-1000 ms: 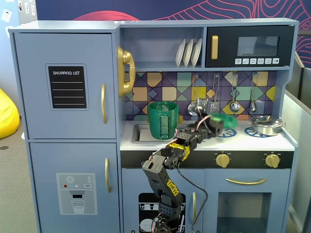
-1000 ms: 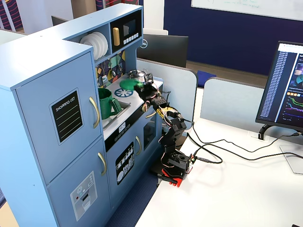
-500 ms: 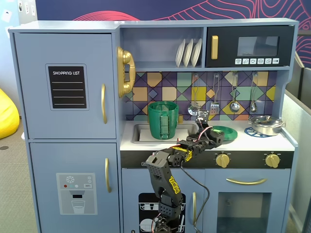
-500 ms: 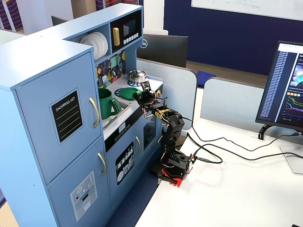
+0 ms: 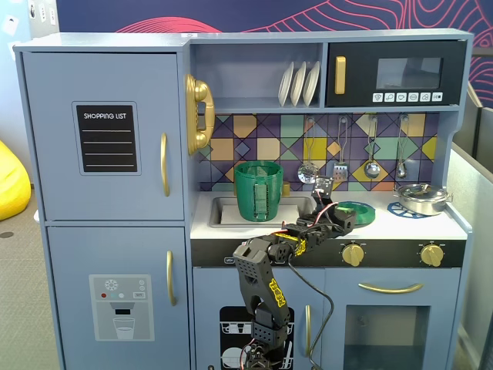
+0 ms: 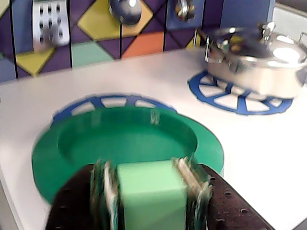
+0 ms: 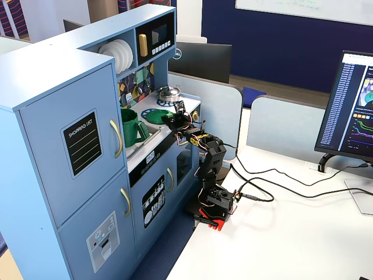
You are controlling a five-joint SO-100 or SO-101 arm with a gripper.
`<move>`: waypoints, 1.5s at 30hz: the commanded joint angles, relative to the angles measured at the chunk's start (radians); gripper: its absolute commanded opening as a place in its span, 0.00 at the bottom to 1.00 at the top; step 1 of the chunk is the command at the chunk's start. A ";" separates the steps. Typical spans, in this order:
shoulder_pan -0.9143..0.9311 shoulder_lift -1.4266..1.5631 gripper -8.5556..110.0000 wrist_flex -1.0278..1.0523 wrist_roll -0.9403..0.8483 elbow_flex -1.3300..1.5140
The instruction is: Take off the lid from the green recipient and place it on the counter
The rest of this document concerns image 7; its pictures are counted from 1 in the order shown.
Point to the black Dell monitor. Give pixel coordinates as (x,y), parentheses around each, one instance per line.
(201,59)

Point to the dark toy ladle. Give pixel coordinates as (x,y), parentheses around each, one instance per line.
(140,87)

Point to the lit computer monitor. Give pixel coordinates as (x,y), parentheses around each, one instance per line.
(346,99)

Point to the green ribbed pitcher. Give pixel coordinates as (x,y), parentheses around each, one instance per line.
(130,128)

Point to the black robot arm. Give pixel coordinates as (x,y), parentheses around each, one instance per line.
(214,163)

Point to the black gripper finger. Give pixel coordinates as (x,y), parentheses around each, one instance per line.
(170,123)
(167,116)

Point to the silver toy pot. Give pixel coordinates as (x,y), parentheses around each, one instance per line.
(169,94)

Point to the grey toy spatula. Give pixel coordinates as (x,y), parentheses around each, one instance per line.
(129,98)

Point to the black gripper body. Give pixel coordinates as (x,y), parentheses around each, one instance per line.
(175,121)

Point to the dark monitor back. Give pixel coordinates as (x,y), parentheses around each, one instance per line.
(71,25)

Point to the blue chair seat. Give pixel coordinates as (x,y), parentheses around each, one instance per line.
(250,96)

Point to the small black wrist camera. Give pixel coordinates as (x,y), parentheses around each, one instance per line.
(180,106)

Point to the light blue desk partition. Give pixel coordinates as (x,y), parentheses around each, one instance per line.
(215,111)
(285,125)

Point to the green round lid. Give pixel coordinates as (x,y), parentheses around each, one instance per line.
(155,116)

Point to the clear monitor stand base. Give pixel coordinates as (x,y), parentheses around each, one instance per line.
(361,195)

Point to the white toy plate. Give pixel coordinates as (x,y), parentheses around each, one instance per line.
(127,59)
(101,50)
(109,48)
(117,46)

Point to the white whiteboard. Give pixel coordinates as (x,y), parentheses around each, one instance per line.
(306,8)

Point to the red table clamp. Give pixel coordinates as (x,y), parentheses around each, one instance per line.
(214,220)

